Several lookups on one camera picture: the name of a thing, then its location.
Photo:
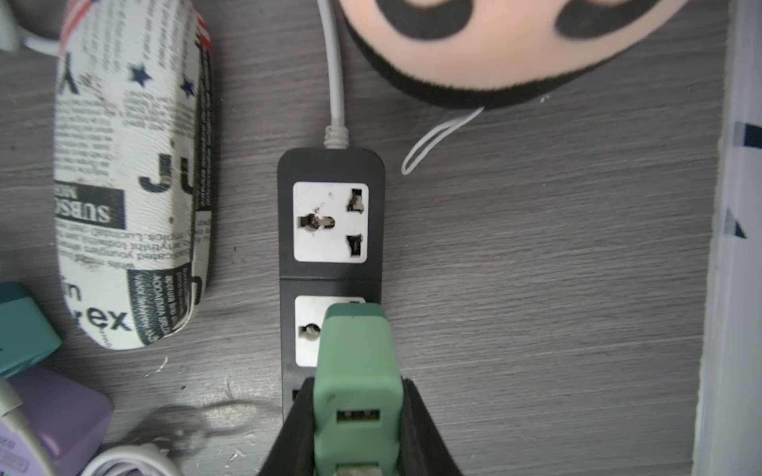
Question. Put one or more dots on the pink cartoon face toy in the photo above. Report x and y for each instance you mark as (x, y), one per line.
(470, 54)

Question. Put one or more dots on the green charger adapter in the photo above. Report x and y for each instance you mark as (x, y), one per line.
(358, 393)

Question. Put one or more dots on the teal charger adapter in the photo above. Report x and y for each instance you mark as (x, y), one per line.
(27, 337)

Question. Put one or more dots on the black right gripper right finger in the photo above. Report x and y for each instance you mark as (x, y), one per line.
(422, 449)

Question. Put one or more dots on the purple power strip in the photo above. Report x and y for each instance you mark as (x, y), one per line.
(69, 419)

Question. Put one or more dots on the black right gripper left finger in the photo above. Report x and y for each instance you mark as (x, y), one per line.
(292, 453)

